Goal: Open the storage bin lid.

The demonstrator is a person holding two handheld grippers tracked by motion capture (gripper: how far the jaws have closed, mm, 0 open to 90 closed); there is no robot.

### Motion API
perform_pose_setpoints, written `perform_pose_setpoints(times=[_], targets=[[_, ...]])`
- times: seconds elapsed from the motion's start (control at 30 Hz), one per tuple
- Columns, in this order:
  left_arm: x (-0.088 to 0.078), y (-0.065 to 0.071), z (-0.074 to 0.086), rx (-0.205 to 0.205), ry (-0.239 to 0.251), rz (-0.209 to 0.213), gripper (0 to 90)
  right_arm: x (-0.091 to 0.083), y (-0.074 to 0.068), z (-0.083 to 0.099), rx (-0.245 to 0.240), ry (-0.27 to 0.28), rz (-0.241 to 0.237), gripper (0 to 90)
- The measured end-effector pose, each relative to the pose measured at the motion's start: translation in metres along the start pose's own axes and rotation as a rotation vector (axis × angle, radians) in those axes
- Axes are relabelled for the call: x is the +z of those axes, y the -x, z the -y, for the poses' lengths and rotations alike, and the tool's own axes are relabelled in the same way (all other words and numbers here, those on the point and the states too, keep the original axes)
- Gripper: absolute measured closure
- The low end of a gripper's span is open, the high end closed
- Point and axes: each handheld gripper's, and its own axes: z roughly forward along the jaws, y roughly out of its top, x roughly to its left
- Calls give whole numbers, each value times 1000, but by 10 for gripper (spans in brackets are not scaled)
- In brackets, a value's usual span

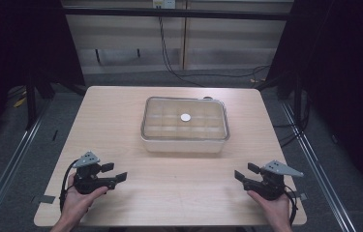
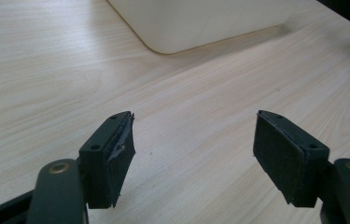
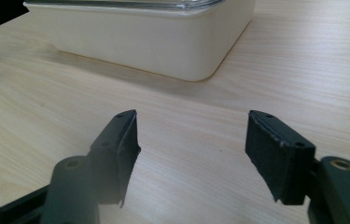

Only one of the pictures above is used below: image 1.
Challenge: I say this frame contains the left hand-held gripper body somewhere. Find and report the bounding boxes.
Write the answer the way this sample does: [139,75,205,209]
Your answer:
[72,151,117,195]

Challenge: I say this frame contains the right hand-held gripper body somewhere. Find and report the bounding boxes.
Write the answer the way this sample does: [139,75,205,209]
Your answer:
[242,159,305,201]

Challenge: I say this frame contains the white storage box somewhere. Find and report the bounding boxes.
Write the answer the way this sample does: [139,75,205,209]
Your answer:
[140,96,230,154]

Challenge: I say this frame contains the clear box lid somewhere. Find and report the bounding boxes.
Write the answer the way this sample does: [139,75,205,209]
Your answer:
[140,96,230,141]

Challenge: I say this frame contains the person's left hand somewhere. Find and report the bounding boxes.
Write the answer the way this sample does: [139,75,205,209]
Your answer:
[59,173,109,224]

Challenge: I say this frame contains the person's right hand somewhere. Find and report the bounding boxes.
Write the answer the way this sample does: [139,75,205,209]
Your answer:
[246,189,293,227]

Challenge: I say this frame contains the black metal stand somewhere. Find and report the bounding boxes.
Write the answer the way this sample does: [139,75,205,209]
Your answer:
[24,72,88,131]
[256,72,303,125]

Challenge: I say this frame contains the yellow floor object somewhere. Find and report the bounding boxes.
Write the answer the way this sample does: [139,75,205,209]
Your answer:
[12,96,28,109]

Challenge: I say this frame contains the dark curtain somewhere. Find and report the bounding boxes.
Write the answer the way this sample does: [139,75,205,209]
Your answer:
[267,0,363,207]
[0,0,86,156]

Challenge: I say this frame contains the black horizontal bar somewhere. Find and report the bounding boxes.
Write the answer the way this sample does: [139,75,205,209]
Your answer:
[62,7,294,21]

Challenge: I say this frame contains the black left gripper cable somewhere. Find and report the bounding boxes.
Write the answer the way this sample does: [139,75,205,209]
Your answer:
[59,159,79,213]

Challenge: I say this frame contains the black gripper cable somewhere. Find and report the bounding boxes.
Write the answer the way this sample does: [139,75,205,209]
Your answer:
[59,159,79,213]
[284,184,300,226]

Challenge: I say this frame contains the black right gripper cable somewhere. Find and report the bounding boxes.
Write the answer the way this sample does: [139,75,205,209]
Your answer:
[284,184,300,226]

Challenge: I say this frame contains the metal floor rail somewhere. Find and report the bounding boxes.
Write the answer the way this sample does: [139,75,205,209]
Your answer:
[280,101,359,232]
[0,100,53,232]

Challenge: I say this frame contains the black floor cables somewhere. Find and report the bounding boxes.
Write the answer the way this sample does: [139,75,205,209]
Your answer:
[272,93,312,149]

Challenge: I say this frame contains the long black wall cable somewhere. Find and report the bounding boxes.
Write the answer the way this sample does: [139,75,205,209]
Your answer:
[158,15,271,88]

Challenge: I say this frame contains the white wall outlet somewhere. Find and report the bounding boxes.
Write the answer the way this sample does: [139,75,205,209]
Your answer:
[152,0,177,10]

